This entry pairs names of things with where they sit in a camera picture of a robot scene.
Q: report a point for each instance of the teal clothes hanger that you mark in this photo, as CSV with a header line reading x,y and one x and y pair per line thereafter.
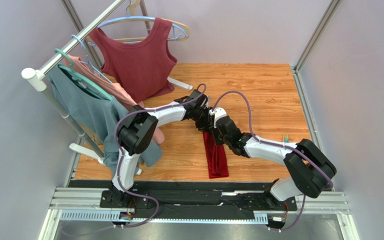
x,y
83,82

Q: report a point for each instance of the blue wire clothes hanger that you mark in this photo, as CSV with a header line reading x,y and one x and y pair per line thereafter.
x,y
88,60

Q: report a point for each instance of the maroon tank top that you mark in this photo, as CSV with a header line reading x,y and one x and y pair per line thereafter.
x,y
142,69

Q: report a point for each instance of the iridescent fork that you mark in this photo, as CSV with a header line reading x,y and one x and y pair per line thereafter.
x,y
286,138

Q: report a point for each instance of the red cloth napkin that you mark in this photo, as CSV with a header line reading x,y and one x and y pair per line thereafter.
x,y
216,157

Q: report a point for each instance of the pink hanging shirt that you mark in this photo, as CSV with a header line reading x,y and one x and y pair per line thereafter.
x,y
111,88

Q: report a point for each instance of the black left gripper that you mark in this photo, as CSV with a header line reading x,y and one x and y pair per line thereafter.
x,y
205,126

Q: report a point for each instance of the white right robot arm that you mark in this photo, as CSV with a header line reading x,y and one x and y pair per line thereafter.
x,y
310,171

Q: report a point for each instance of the grey-blue hanging shirt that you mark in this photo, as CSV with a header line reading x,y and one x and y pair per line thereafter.
x,y
99,115

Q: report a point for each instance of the light blue clothes hanger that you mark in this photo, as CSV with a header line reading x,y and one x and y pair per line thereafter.
x,y
181,32

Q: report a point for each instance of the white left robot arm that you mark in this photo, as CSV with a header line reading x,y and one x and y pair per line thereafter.
x,y
134,132

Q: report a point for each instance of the white clothes rack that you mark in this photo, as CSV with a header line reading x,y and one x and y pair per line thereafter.
x,y
36,76

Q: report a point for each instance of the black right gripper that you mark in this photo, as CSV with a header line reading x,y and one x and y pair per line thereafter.
x,y
217,133

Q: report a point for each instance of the wooden clothes hanger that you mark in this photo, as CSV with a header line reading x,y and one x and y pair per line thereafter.
x,y
159,30

